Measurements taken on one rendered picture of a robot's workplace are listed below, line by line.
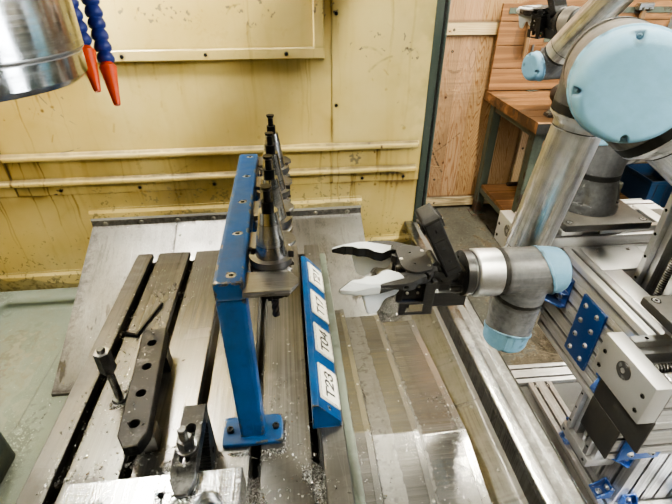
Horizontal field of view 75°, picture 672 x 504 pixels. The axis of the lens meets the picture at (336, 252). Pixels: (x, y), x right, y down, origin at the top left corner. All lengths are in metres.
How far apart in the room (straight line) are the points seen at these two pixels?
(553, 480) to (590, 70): 0.68
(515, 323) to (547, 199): 0.21
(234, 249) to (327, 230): 0.86
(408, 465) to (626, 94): 0.72
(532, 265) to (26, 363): 1.40
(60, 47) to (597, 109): 0.51
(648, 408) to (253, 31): 1.22
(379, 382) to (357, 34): 0.94
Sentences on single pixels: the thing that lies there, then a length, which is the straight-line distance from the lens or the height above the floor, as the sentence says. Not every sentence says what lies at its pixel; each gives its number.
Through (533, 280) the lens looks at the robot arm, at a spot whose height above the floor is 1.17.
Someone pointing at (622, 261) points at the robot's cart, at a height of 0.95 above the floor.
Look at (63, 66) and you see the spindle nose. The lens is 0.35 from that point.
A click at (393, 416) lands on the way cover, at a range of 1.01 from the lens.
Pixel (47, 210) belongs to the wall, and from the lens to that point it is 1.69.
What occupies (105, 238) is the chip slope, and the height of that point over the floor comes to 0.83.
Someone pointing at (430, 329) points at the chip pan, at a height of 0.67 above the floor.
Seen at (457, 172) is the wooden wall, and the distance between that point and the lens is 3.46.
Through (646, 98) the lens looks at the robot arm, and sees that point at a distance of 0.59.
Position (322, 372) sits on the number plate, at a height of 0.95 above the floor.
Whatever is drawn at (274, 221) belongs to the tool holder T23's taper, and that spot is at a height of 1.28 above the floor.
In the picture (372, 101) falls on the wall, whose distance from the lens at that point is 1.40.
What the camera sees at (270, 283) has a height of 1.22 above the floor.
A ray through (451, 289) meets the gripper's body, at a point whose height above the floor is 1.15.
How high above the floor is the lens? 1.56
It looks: 33 degrees down
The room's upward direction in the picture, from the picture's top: straight up
